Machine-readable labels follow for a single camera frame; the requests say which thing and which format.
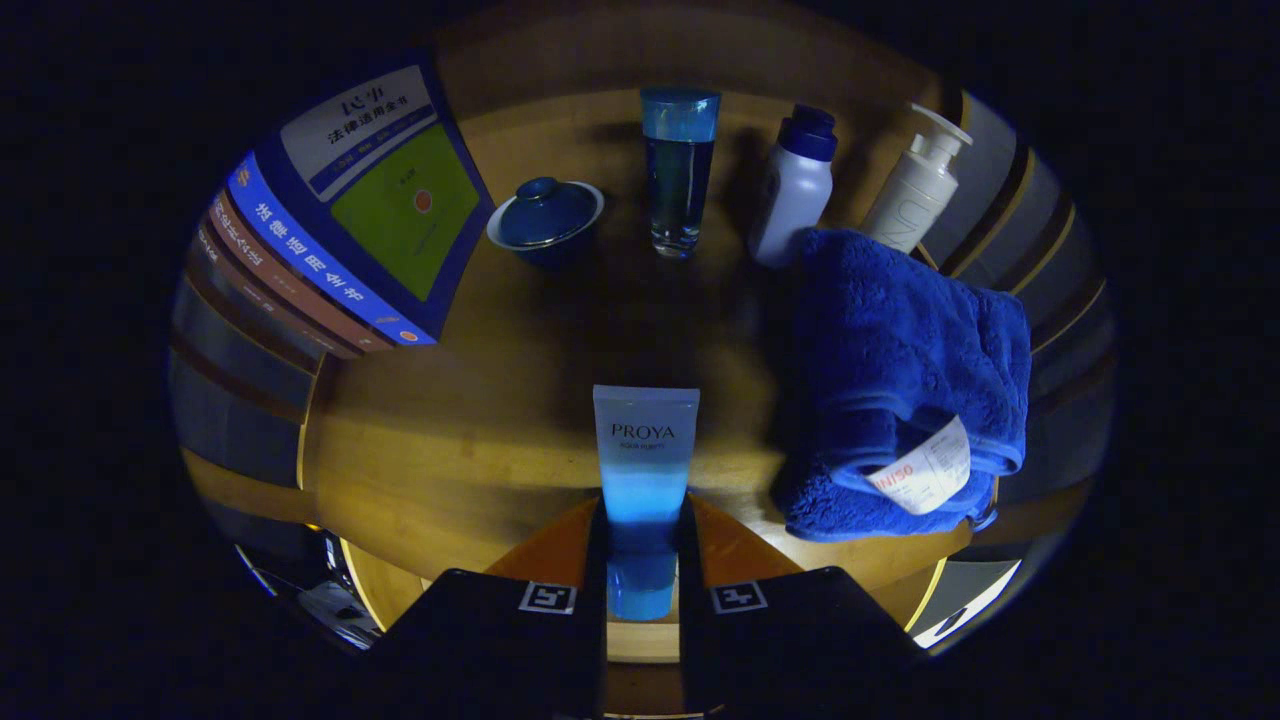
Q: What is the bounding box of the blue folded towel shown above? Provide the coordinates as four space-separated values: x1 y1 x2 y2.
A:
770 228 1033 543

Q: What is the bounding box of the blue book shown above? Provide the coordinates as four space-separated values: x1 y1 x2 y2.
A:
226 62 496 347

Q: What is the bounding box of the reddish brown book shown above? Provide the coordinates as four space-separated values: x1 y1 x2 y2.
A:
207 190 393 353

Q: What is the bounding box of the blue lidded tea cup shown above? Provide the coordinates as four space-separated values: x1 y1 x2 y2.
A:
486 177 606 267

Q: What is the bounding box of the white pump bottle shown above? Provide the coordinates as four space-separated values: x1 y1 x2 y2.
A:
860 102 974 254

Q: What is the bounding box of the wooden cabinet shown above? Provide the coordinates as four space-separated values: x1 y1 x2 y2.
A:
170 0 1116 661

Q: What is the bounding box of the blue cosmetic tube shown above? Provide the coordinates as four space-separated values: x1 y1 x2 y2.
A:
592 385 701 623

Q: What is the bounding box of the dark brown book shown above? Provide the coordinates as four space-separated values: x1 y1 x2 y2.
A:
193 225 361 361

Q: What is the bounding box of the clear blue bottle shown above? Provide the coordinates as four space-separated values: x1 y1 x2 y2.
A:
640 87 722 260

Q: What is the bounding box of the white bottle blue cap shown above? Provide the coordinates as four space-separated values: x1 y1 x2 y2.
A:
748 104 839 269

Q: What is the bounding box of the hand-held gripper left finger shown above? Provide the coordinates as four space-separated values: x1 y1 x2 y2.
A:
365 497 611 720

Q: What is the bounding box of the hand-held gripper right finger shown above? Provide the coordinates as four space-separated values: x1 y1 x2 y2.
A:
678 495 931 716

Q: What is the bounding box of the wooden countertop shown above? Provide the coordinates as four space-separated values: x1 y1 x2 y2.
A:
297 88 1001 601

